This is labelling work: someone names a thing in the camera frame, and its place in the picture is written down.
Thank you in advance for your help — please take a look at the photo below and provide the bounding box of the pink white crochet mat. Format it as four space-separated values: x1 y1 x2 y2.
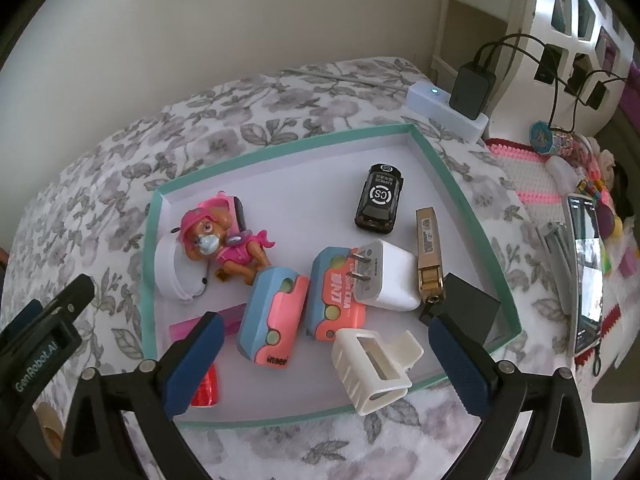
484 137 640 356

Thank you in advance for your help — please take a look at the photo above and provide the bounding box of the white hair claw clip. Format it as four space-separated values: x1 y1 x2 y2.
330 327 425 415

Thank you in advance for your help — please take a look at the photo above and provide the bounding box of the black wedge box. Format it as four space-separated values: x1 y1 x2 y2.
419 272 502 348

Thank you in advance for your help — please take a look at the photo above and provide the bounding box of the white headboard shelf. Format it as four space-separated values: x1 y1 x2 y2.
432 0 640 141

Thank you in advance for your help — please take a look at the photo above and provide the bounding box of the black cable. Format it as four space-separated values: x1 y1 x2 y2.
472 32 553 78

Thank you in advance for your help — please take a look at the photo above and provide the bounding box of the smartphone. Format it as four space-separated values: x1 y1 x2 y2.
565 192 606 358

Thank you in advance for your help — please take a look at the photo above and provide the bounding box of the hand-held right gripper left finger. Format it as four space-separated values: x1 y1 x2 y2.
60 311 226 480

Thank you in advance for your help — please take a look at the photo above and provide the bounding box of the purple ball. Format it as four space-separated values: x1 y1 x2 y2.
600 205 623 241

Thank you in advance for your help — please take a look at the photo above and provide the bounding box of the brown tape roll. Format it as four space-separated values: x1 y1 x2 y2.
35 402 68 453

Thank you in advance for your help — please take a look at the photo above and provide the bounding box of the round printed tin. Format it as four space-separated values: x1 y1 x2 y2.
529 120 553 153

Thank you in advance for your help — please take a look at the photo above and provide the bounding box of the white power strip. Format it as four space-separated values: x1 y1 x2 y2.
406 81 489 142

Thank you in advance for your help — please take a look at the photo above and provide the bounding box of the white watch band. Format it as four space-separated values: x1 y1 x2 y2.
154 232 211 303

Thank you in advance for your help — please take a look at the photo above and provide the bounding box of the red glue bottle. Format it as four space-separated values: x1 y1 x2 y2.
189 362 220 408

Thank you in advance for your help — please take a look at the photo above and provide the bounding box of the white charger plug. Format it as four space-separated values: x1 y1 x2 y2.
347 239 422 312

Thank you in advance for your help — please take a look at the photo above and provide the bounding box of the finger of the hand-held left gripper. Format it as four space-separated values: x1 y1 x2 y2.
0 299 43 333
0 274 96 348

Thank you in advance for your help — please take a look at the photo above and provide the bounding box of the small white bottle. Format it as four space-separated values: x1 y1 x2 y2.
546 156 583 193

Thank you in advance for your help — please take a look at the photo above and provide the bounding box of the blue pink eraser black print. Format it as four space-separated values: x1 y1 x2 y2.
236 266 310 368

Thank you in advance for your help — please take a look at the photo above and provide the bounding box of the pink toy dog figure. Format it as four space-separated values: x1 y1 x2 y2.
170 191 277 283

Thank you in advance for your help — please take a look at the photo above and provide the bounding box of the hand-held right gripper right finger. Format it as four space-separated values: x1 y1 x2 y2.
427 314 593 480

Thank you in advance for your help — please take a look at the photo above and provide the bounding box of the magenta plastic bar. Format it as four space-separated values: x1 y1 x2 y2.
169 305 243 343

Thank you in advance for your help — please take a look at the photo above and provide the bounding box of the black wall adapter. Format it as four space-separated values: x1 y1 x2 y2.
534 42 563 86
587 80 608 111

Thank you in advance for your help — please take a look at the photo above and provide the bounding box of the black toy car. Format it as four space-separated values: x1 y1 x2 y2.
354 162 405 231

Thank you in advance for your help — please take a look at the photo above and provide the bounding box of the grey phone stand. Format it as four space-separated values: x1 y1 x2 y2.
537 220 576 313

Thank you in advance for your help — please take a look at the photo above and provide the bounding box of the floral printed blanket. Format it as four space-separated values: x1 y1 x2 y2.
0 57 640 480

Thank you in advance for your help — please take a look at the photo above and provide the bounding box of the teal rimmed white tray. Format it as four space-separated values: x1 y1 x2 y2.
141 122 523 428

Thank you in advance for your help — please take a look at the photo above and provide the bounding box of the black power adapter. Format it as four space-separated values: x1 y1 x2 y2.
448 62 498 121

